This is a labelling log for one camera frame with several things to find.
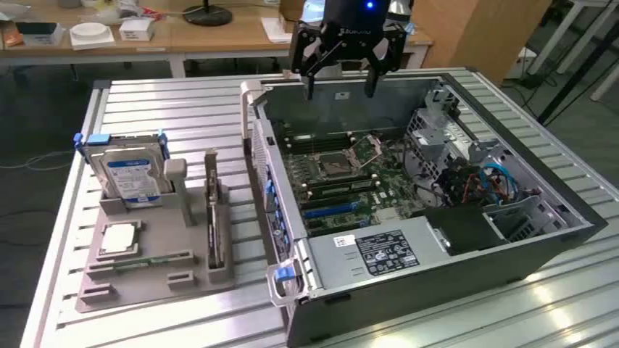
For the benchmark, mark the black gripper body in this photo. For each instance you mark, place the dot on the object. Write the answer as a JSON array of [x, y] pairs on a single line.
[[355, 21]]

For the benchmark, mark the black graphics card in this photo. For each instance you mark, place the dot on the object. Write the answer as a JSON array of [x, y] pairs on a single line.
[[212, 217]]

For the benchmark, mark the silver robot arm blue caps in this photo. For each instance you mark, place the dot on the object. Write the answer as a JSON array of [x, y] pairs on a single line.
[[311, 9]]

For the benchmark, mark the white paper stack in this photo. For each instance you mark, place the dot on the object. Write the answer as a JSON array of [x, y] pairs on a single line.
[[277, 32]]

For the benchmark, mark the brown cardboard box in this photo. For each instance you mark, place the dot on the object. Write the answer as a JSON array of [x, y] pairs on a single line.
[[289, 9]]

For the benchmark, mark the wooden desk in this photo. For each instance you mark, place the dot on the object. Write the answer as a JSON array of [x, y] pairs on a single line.
[[217, 36]]

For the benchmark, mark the wooden cabinet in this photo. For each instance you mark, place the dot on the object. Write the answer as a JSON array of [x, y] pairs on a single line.
[[492, 36]]

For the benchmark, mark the black round lamp base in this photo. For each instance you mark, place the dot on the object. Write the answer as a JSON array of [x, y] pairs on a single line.
[[208, 16]]

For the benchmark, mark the tall silver disk bay cage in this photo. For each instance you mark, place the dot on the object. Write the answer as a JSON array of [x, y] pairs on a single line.
[[429, 145]]

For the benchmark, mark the metal socket cover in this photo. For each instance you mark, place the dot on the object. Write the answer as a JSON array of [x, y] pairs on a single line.
[[367, 152]]

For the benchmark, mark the white box red button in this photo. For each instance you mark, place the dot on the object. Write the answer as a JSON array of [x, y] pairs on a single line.
[[527, 58]]

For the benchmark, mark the CPU socket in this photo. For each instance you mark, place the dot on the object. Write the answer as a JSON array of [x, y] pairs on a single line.
[[336, 165]]

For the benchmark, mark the small white cardboard box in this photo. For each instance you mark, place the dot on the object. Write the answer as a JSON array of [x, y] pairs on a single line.
[[136, 30]]

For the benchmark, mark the green motherboard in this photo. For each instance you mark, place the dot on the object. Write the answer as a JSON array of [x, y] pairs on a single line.
[[387, 188]]

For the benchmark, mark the black slanted pole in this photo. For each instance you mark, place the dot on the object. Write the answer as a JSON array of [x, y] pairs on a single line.
[[579, 72]]

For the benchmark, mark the blue expansion slot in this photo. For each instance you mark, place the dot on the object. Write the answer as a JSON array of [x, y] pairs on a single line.
[[333, 210]]

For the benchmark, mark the silver chipset heatsink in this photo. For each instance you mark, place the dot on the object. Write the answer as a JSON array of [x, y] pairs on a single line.
[[388, 214]]

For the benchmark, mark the white round dish on base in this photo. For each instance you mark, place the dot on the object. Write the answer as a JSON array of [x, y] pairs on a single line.
[[92, 36]]

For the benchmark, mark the blue disk caddy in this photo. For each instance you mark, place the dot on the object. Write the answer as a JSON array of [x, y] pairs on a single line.
[[98, 138]]

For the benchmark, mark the hard disk blue label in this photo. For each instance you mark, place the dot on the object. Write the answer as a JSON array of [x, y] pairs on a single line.
[[130, 174]]

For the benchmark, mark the black plastic shroud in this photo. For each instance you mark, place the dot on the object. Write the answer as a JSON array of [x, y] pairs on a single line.
[[464, 228]]

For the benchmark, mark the low silver disk bay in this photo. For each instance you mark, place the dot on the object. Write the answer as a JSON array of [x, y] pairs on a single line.
[[531, 217]]

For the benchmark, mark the white box dark lid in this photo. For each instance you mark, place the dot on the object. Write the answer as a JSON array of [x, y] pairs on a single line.
[[38, 34]]

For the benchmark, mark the silver power supply unit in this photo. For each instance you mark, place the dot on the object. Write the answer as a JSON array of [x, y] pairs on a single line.
[[337, 268]]

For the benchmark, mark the blue case latch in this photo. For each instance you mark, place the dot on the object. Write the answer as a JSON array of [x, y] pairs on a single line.
[[282, 273]]

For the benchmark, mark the orange object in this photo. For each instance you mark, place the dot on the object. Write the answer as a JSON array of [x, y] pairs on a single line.
[[12, 40]]

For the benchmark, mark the black open PC case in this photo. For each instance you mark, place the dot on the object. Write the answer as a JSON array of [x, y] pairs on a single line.
[[435, 282]]

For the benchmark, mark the silver CPU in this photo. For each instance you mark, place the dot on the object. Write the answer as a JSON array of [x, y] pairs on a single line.
[[117, 239]]

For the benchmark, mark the grey plastic parts rack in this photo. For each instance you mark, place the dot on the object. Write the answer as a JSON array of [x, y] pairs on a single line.
[[158, 261]]

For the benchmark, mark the green RAM stick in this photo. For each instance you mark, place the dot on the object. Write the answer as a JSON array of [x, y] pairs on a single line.
[[140, 264]]

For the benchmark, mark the white table frame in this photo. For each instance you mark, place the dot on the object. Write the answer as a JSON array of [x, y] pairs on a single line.
[[540, 59]]

